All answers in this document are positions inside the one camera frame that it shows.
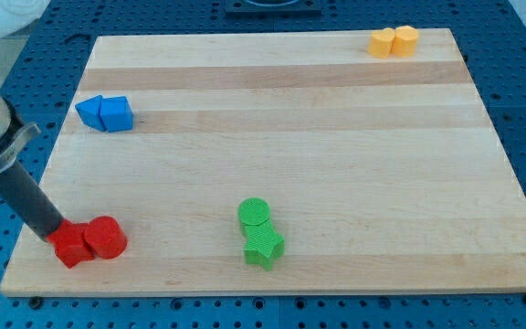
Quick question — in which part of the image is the red star block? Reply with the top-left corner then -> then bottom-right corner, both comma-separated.
46,219 -> 95,269

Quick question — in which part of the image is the green star block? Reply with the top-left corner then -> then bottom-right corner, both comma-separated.
241,221 -> 285,271

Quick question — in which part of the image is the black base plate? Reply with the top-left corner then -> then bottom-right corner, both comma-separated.
223,0 -> 322,15

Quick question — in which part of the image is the blue cube block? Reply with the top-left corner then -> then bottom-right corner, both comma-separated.
100,96 -> 133,133

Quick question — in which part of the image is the yellow heart block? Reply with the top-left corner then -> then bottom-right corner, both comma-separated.
367,27 -> 395,58

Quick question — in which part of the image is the yellow hexagon block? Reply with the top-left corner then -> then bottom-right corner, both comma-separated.
391,26 -> 419,58

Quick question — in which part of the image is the wooden board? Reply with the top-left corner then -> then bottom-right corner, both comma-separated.
0,28 -> 526,298

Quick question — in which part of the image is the green cylinder block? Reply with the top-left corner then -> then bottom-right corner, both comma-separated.
237,197 -> 270,237

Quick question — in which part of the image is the blue triangle block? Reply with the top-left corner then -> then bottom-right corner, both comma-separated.
75,95 -> 106,132

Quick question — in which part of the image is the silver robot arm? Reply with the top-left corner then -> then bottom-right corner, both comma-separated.
0,0 -> 63,239

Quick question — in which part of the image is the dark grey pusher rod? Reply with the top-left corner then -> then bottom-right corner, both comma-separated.
0,161 -> 64,241

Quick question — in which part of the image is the red cylinder block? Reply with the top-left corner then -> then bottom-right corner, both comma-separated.
84,216 -> 128,260

